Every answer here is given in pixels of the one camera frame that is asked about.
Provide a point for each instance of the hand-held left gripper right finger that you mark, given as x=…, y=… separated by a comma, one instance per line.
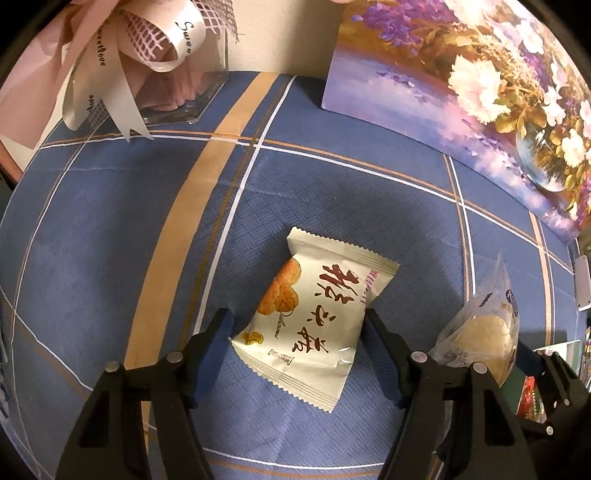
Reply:
x=385, y=369

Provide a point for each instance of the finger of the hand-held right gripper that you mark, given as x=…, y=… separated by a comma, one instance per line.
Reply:
x=554, y=447
x=528, y=362

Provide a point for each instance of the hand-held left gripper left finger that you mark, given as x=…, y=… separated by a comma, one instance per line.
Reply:
x=212, y=360

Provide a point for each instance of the white box with teal rim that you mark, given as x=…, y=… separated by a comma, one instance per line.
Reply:
x=515, y=392

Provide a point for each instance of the red snack packet with cartoon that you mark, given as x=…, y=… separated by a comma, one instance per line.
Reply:
x=531, y=397

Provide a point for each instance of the clear steamed bun packet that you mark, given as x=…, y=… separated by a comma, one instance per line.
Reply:
x=480, y=327

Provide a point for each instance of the white packet with orange print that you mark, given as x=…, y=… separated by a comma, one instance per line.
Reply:
x=314, y=323

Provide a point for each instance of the white plastic device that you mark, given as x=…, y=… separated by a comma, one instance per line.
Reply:
x=584, y=281

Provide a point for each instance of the glass vase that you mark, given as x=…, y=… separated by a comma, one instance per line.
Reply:
x=184, y=92

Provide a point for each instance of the flower painting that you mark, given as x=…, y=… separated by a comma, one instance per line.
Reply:
x=415, y=92

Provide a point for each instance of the reddish wooden board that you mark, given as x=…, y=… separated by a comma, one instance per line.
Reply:
x=7, y=159

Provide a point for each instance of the pink flower bouquet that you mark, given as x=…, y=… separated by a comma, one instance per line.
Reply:
x=37, y=92

